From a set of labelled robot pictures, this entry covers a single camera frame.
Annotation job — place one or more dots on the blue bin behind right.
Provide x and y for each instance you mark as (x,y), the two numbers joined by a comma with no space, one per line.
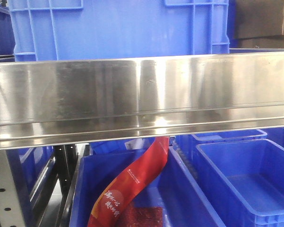
(187,142)

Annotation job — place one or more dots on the blue bin with red bag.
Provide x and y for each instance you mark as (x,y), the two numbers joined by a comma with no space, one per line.
(175,192)

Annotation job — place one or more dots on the empty blue bin right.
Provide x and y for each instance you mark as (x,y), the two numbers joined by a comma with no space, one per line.
(244,181)

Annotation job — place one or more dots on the red printed paper bag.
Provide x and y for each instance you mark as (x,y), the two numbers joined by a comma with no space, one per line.
(128,184)

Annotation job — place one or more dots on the large light blue crate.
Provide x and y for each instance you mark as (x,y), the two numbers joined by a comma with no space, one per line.
(104,29)

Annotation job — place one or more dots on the brown cardboard box upper right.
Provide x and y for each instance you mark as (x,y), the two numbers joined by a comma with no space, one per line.
(258,23)

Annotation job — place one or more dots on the perforated metal shelf upright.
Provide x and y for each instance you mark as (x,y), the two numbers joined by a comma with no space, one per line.
(10,207)

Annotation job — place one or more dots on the stainless steel shelf rail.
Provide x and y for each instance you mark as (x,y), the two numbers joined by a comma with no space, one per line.
(63,102)

